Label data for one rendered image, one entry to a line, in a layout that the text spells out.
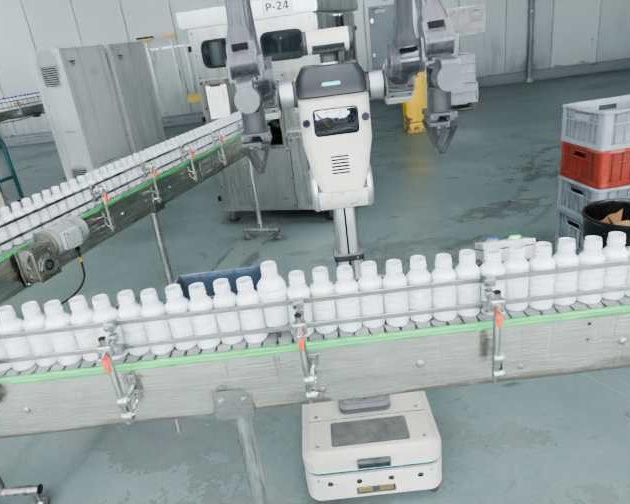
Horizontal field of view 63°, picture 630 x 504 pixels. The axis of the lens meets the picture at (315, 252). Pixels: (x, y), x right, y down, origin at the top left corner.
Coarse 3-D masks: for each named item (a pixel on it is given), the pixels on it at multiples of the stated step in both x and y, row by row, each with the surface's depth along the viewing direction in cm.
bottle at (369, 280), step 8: (368, 264) 126; (368, 272) 123; (376, 272) 123; (360, 280) 125; (368, 280) 123; (376, 280) 124; (360, 288) 124; (368, 288) 123; (376, 288) 123; (368, 296) 124; (376, 296) 124; (360, 304) 127; (368, 304) 125; (376, 304) 125; (368, 312) 126; (376, 312) 126; (384, 312) 128; (376, 320) 126; (384, 320) 128
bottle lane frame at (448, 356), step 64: (512, 320) 124; (576, 320) 125; (0, 384) 127; (64, 384) 128; (128, 384) 128; (192, 384) 129; (256, 384) 129; (320, 384) 130; (384, 384) 130; (448, 384) 131
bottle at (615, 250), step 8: (616, 232) 124; (608, 240) 123; (616, 240) 121; (624, 240) 121; (608, 248) 123; (616, 248) 122; (624, 248) 122; (608, 256) 123; (616, 256) 122; (624, 256) 122; (608, 272) 124; (616, 272) 123; (624, 272) 123; (608, 280) 125; (616, 280) 124; (624, 280) 124; (608, 296) 126; (616, 296) 126
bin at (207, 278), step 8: (208, 272) 185; (216, 272) 185; (224, 272) 185; (232, 272) 185; (240, 272) 185; (248, 272) 185; (256, 272) 185; (176, 280) 181; (184, 280) 186; (192, 280) 186; (200, 280) 186; (208, 280) 186; (232, 280) 186; (256, 280) 186; (184, 288) 187; (208, 288) 187; (232, 288) 187; (256, 288) 188; (184, 296) 188; (176, 424) 147
